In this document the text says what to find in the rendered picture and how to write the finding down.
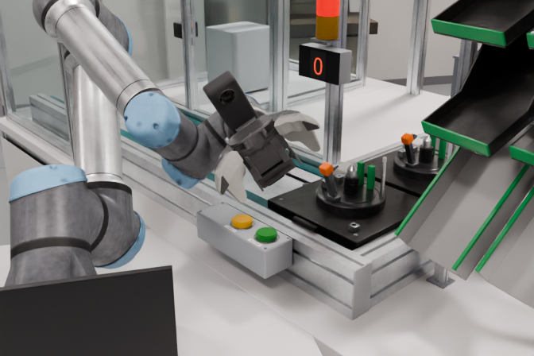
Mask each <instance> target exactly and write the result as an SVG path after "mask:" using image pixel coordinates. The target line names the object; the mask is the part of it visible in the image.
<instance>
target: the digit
mask: <svg viewBox="0 0 534 356"><path fill-rule="evenodd" d="M326 55H327V54H326V53H325V52H319V51H315V50H311V52H310V76H312V77H316V78H319V79H324V80H325V78H326Z"/></svg>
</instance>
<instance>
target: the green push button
mask: <svg viewBox="0 0 534 356"><path fill-rule="evenodd" d="M256 239H257V240H259V241H261V242H271V241H274V240H276V239H277V231H276V230H275V229H273V228H271V227H262V228H260V229H258V230H257V231H256Z"/></svg>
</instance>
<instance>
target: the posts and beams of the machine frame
mask: <svg viewBox="0 0 534 356"><path fill-rule="evenodd" d="M430 11H431V0H414V3H413V11H412V30H411V39H410V49H409V58H408V76H407V86H406V94H412V95H418V94H419V95H420V94H423V85H424V69H425V60H426V52H427V43H428V27H429V19H430Z"/></svg>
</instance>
